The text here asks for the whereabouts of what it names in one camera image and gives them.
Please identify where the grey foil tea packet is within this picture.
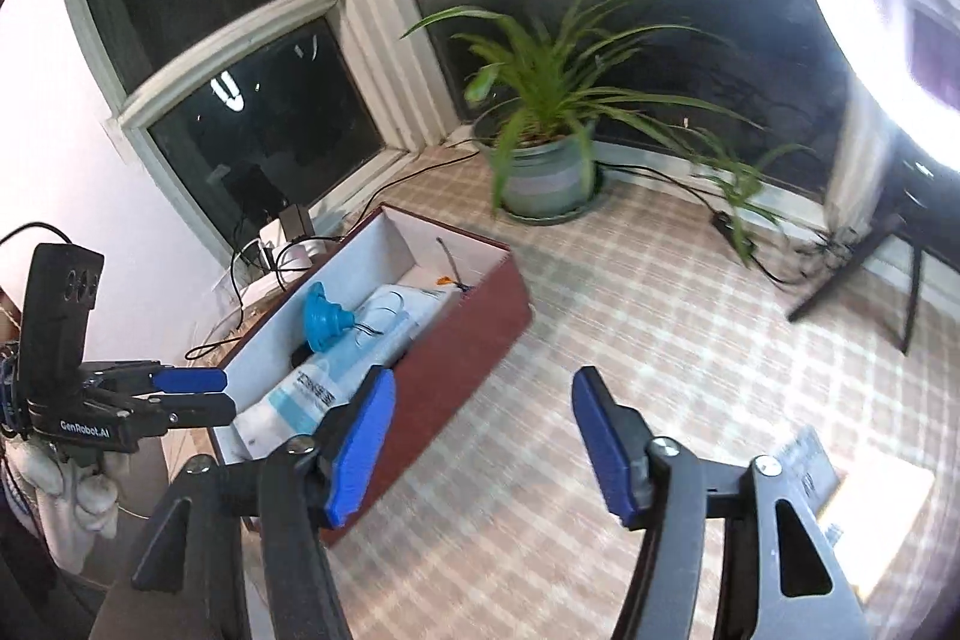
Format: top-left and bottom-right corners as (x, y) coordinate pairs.
(776, 425), (839, 513)

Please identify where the blue collapsible silicone funnel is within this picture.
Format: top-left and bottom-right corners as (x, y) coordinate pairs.
(301, 283), (356, 353)

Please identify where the white gloved left hand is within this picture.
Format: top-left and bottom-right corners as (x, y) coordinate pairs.
(2, 438), (130, 575)

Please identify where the beige wrapped tissue pack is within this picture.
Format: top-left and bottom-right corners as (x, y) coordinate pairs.
(818, 455), (934, 603)

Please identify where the white charger adapter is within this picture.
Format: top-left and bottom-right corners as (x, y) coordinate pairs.
(226, 205), (340, 307)

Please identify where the white blue wipes pack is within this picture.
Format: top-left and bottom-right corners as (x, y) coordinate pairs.
(235, 284), (460, 459)

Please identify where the plaid beige carpet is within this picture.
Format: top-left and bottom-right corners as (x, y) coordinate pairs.
(331, 149), (958, 638)

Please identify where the dark red storage box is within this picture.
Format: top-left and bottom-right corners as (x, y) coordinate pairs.
(212, 206), (532, 510)

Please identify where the small spider plant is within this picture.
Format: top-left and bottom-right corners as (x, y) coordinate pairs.
(669, 127), (812, 265)

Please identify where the large potted green plant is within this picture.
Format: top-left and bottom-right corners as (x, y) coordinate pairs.
(404, 0), (747, 213)

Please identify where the black power cable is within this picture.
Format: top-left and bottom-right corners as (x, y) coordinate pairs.
(182, 139), (835, 362)

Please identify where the black ring light tripod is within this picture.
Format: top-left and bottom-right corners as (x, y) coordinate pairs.
(788, 136), (958, 356)

